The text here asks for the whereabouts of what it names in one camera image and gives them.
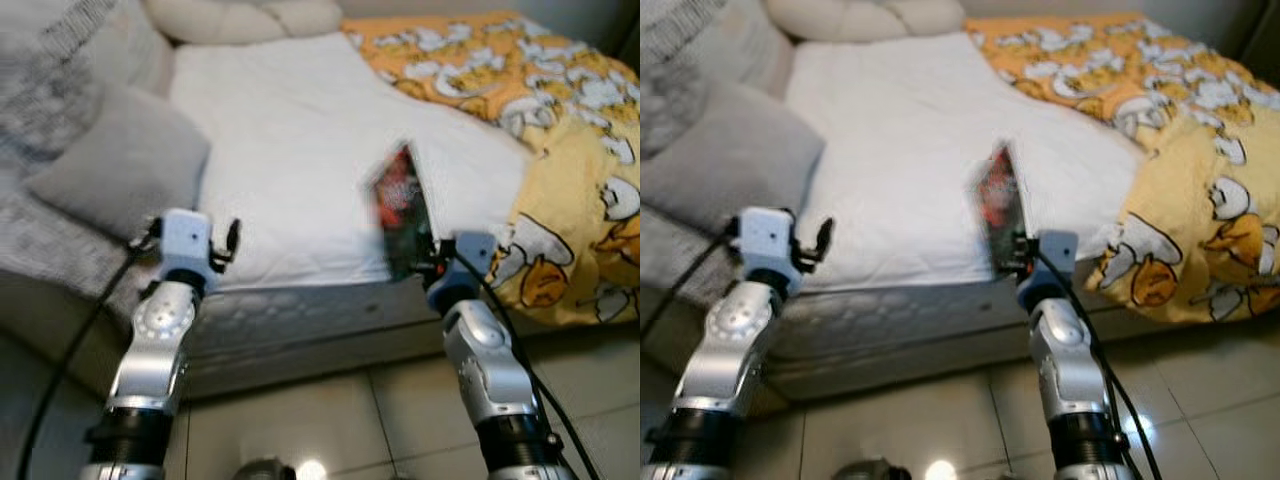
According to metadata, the grey plush pillow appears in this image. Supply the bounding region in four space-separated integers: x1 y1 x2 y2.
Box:
25 82 214 243
640 80 827 243

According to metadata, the yellow cartoon print blanket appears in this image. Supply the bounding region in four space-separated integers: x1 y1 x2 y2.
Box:
340 10 641 328
965 10 1280 326

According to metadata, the dark cover book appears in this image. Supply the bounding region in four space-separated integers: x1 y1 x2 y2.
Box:
364 140 439 283
965 140 1033 278

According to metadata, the grey printed headboard cushion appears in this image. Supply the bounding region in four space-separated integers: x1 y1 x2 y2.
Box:
640 0 798 301
0 0 179 296

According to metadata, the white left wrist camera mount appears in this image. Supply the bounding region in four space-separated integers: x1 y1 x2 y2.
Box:
737 206 803 297
157 208 214 293

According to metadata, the white quilted mattress pad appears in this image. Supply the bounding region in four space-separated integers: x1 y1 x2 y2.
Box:
168 32 533 293
785 32 1148 295

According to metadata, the beige knotted long pillow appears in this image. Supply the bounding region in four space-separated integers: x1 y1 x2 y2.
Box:
143 0 345 47
765 0 967 44

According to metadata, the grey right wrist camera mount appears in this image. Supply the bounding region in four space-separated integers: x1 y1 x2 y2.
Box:
425 230 499 313
1015 229 1082 311

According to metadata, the white bed mattress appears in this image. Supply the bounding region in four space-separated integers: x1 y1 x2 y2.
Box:
640 270 1151 403
0 270 566 401

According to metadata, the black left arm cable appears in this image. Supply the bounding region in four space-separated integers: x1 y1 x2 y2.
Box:
15 225 166 480
640 222 743 341

